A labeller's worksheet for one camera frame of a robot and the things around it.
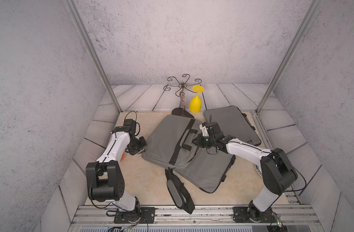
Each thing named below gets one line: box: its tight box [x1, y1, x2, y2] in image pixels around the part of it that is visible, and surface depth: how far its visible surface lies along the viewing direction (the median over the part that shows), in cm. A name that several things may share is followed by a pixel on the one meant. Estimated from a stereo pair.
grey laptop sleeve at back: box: [203, 105, 262, 146], surface depth 113 cm
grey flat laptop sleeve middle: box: [172, 146, 236, 194], surface depth 86 cm
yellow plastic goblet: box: [189, 85, 205, 114], surface depth 95 cm
